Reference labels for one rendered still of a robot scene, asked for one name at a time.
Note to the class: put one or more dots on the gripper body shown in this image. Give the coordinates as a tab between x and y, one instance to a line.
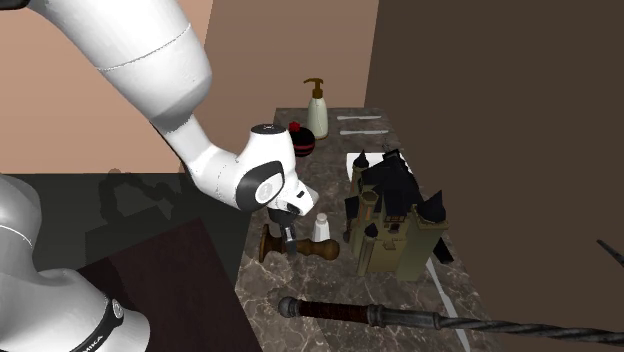
281	218

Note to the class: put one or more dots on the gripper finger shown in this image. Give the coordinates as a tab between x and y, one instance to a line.
290	241

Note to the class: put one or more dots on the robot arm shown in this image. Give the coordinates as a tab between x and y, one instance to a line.
146	53

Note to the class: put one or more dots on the white salt shaker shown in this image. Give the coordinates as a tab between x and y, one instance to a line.
321	229

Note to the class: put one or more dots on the black round jar red knob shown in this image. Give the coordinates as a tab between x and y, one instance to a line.
304	142

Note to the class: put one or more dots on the olive castle model black roofs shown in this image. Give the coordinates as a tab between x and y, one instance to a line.
390	229

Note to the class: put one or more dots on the cream soap dispenser brown pump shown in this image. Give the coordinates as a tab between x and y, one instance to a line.
317	114

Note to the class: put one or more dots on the silver table knife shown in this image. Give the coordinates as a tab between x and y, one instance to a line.
358	117
363	132

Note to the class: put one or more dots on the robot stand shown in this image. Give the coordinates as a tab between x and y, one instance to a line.
175	287

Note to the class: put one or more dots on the dark twisted metal rod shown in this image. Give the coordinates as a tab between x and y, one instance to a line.
404	318

